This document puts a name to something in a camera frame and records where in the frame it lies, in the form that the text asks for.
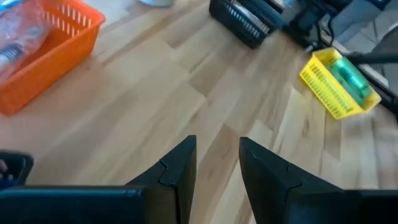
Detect yellow plastic basket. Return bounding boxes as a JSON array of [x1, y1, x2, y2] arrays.
[[298, 47, 382, 121]]

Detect black aluminium table frame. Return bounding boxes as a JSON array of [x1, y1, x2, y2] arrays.
[[270, 0, 398, 116]]

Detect small green bottle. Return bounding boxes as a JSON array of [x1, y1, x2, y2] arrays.
[[335, 57, 373, 99], [326, 63, 364, 106]]

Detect bagged white cotton balls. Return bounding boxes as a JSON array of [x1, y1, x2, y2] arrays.
[[232, 1, 271, 35]]

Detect bagged toothbrush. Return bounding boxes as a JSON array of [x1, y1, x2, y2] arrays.
[[0, 42, 35, 82], [0, 0, 53, 63]]

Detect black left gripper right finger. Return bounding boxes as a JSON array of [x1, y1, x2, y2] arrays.
[[238, 136, 398, 224]]

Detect orange plastic basket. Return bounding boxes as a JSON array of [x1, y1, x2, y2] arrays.
[[0, 0, 106, 117]]

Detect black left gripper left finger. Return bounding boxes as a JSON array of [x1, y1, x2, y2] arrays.
[[0, 135, 198, 224]]

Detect white blue wipes canister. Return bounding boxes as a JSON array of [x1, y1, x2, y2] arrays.
[[136, 0, 175, 7]]

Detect black plastic basket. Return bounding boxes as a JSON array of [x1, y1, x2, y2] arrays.
[[0, 151, 34, 190], [208, 0, 285, 50]]

